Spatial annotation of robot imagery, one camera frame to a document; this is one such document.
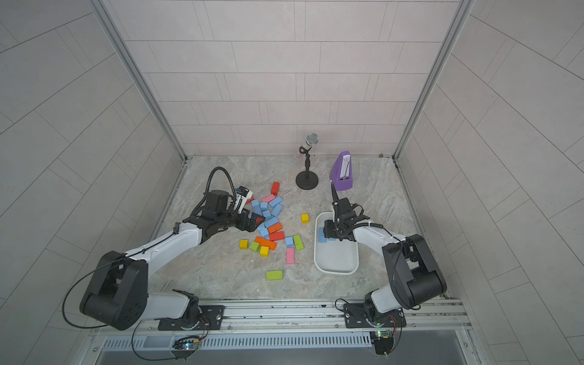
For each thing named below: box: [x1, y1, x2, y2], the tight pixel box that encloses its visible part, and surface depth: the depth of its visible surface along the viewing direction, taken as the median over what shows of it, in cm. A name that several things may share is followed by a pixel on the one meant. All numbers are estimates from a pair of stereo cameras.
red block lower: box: [269, 231, 286, 242], surface depth 91 cm
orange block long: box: [254, 236, 277, 251], surface depth 88 cm
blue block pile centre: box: [270, 203, 283, 217], surface depth 98 cm
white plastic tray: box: [314, 211, 360, 276], surface depth 84 cm
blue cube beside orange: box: [258, 228, 270, 240], surface depth 90 cm
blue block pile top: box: [268, 196, 283, 208], surface depth 101 cm
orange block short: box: [266, 222, 283, 234], surface depth 93 cm
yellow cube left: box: [238, 239, 249, 251], surface depth 87 cm
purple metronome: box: [329, 150, 353, 191], surface depth 101 cm
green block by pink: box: [292, 234, 305, 251], surface depth 88 cm
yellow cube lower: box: [259, 245, 270, 258], surface depth 86 cm
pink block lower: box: [285, 247, 296, 265], surface depth 86 cm
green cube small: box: [249, 241, 261, 253], surface depth 86 cm
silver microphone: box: [302, 132, 320, 151], surface depth 88 cm
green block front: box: [265, 269, 284, 281], surface depth 81 cm
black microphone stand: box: [295, 140, 319, 191], surface depth 107 cm
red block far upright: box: [270, 181, 281, 197], surface depth 106 cm
